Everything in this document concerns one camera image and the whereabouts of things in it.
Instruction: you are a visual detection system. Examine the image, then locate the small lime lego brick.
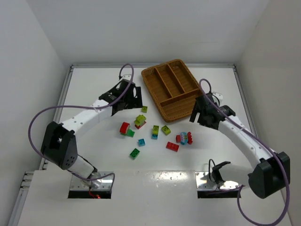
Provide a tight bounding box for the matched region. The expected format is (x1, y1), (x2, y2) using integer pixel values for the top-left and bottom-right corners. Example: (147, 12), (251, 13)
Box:
(142, 106), (148, 113)

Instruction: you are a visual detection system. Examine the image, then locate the lime long lego brick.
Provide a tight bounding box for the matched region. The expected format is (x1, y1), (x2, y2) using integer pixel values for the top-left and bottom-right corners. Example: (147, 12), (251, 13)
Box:
(134, 114), (146, 126)

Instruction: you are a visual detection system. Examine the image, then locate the lime lego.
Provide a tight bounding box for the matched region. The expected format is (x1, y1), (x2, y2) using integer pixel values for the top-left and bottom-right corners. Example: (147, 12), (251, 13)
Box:
(152, 125), (159, 135)

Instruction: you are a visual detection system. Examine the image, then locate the blue long lego brick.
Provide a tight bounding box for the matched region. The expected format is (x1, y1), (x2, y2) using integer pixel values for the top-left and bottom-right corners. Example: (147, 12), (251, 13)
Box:
(151, 134), (158, 140)

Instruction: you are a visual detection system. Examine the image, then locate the lime square lego brick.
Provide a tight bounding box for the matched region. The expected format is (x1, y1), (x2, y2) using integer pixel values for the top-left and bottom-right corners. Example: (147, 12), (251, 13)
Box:
(161, 125), (171, 136)

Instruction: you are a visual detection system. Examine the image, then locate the small blue lego brick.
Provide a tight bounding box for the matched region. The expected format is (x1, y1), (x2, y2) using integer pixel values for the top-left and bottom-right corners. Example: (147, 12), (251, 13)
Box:
(138, 138), (145, 146)

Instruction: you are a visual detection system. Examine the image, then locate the red rectangular lego brick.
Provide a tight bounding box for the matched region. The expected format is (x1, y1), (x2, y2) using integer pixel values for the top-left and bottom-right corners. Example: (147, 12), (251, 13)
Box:
(166, 142), (179, 152)

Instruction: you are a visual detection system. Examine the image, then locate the dark green lego brick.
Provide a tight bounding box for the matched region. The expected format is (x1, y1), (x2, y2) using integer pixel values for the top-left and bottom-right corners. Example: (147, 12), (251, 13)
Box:
(129, 148), (140, 160)

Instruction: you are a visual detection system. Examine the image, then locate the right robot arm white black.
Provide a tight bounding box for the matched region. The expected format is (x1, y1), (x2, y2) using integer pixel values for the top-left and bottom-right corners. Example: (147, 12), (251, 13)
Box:
(190, 92), (290, 199)

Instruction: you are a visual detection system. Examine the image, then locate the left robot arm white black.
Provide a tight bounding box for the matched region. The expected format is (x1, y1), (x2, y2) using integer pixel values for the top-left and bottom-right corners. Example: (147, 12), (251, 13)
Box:
(40, 79), (143, 180)

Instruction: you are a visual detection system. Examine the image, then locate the blue fish lego assembly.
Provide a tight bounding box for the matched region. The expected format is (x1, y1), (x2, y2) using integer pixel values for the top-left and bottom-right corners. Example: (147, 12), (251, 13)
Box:
(176, 132), (193, 145)

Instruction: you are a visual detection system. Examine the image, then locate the brown wicker divided basket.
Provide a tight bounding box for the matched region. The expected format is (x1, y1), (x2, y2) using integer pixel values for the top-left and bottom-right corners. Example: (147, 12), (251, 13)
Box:
(141, 59), (203, 123)

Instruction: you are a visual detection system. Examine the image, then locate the green lego under red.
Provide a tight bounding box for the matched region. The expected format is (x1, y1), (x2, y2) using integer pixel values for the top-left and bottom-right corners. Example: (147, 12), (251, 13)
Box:
(121, 129), (135, 137)

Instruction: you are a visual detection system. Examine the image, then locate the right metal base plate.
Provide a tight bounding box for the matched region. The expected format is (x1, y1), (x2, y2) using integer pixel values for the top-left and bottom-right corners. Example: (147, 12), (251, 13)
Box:
(195, 171), (243, 190)

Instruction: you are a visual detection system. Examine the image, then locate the metal base plate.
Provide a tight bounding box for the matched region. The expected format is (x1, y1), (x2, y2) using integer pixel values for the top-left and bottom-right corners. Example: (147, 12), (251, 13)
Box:
(69, 171), (115, 192)
(195, 171), (243, 190)

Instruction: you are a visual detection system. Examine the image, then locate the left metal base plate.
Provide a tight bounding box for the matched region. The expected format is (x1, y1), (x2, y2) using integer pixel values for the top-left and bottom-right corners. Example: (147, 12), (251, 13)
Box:
(69, 171), (115, 192)

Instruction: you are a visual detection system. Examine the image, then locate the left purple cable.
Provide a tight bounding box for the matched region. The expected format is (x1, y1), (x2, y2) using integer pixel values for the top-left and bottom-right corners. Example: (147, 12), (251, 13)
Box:
(28, 63), (135, 181)

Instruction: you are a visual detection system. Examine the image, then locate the purple cable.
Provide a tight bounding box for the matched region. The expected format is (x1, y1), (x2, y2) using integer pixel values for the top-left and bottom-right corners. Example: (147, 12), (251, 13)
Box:
(198, 79), (290, 226)
(28, 63), (135, 181)

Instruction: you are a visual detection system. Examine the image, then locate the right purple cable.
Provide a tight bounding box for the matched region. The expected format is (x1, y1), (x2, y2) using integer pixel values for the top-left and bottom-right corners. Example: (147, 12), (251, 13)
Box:
(198, 79), (290, 226)

